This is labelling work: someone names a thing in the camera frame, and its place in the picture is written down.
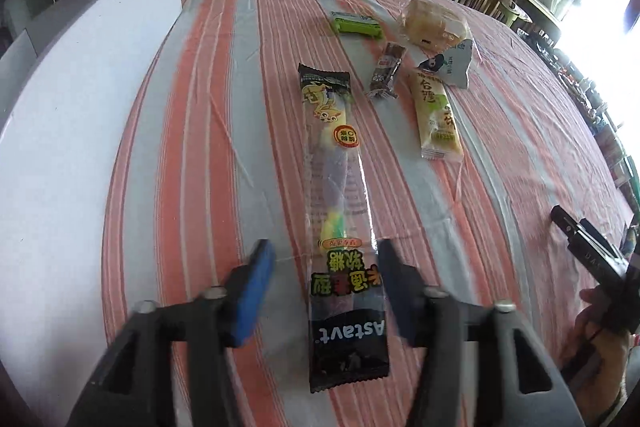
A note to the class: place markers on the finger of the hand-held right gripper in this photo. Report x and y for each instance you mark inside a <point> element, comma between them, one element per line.
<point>590,244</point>

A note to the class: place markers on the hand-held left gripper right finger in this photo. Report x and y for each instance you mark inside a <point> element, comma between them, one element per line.
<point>400,292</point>

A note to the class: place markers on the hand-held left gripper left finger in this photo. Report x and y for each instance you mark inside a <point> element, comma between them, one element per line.
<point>252,297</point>

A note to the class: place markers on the long black candy packet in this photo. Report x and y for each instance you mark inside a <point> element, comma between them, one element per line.
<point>345,332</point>

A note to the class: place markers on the white cardboard box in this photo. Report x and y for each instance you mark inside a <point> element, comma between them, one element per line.
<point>75,157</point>

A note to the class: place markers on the green snack packet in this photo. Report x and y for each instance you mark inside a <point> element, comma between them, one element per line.
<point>357,27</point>

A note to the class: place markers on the bread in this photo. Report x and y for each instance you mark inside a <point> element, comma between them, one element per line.
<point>430,24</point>

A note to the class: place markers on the person's right hand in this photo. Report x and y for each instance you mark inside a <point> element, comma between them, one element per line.
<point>607,357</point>

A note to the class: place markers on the row of cluttered shelf goods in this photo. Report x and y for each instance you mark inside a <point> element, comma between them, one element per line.
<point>595,107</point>

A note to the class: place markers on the yellow-green cake packet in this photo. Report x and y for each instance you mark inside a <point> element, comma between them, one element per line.
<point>440,117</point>

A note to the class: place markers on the small brown bar packet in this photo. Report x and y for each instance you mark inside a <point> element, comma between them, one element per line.
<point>385,69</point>

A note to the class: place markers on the silver blue packet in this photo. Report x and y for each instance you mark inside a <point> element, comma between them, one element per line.
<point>455,64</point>

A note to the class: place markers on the bright window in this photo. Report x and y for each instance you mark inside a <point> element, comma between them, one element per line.
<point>605,17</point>

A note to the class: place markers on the green plastic stool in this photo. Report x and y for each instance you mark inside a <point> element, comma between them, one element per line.
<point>512,13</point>

